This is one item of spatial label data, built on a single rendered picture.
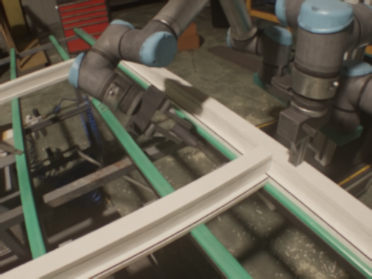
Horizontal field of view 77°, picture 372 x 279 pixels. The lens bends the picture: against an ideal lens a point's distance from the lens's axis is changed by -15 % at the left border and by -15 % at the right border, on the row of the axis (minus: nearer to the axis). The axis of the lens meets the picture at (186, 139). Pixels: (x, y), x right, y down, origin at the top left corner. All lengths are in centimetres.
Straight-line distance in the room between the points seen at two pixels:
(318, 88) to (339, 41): 9
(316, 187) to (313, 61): 28
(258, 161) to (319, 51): 30
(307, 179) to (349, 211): 12
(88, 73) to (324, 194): 63
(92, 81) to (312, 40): 51
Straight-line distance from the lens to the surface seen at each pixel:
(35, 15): 760
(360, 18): 55
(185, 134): 71
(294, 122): 52
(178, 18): 71
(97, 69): 72
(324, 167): 162
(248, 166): 62
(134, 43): 67
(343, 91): 114
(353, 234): 63
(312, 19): 47
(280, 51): 141
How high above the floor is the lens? 137
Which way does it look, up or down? 38 degrees down
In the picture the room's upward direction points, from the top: 4 degrees counter-clockwise
